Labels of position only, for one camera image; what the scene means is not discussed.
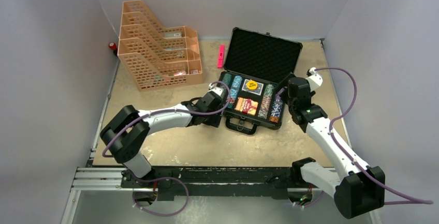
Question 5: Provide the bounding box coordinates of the blue playing card deck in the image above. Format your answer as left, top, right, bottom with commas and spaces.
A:
241, 79, 264, 96

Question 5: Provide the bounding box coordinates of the black poker chip case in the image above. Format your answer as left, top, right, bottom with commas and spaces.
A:
219, 27, 303, 135

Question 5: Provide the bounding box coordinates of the red playing card deck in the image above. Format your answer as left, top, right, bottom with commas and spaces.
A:
235, 97, 258, 116

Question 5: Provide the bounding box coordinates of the yellow round button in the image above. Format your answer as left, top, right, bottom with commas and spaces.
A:
246, 80, 258, 91

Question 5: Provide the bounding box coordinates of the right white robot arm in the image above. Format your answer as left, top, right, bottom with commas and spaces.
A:
274, 73, 385, 219

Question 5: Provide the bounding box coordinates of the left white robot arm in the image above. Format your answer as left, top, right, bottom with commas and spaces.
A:
100, 86, 228, 187

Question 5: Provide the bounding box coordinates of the blue orange chip row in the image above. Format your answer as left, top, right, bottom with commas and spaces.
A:
269, 93, 284, 123

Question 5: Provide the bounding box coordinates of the green poker chip row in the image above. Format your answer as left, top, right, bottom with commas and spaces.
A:
219, 73, 232, 88

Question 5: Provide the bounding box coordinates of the blue red chip row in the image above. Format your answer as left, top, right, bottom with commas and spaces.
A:
228, 76, 242, 109

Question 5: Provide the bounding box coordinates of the pink marker pen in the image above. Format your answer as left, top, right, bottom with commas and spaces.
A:
217, 44, 225, 69

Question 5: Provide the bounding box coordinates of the orange plastic file organizer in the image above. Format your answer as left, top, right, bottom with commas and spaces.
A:
117, 0, 203, 92

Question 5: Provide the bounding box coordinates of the red emergency button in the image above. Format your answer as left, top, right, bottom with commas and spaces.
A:
108, 42, 118, 53

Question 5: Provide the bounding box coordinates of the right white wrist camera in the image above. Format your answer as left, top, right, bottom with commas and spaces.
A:
305, 67, 323, 92

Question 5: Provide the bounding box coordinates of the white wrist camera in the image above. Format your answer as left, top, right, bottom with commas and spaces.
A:
208, 83, 224, 96
305, 67, 323, 92

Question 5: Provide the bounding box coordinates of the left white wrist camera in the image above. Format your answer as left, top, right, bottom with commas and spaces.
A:
208, 83, 224, 96

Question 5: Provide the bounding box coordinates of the black metal base rail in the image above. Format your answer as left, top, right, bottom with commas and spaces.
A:
121, 166, 321, 204

